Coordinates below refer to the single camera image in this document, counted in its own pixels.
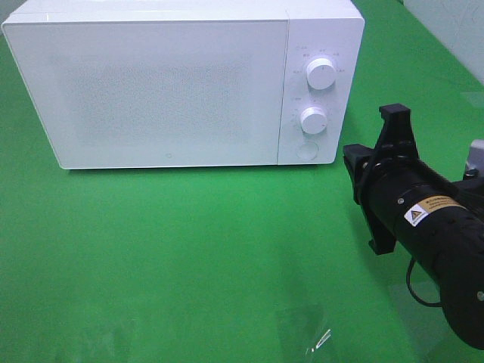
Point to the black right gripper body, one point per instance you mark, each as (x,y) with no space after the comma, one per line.
(401,198)

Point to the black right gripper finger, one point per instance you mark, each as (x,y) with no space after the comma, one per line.
(358,162)
(397,137)

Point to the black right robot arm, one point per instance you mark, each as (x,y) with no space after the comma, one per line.
(453,258)

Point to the round door release button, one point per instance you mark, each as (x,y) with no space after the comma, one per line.
(307,151)

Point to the lower white microwave knob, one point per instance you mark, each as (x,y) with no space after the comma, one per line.
(313,120)

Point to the white microwave knob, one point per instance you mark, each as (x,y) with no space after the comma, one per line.
(313,120)
(320,73)

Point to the upper white microwave knob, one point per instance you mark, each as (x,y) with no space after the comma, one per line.
(320,73)

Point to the white microwave oven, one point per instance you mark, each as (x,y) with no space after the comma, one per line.
(331,29)

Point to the white microwave door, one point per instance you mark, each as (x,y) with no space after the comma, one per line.
(153,94)

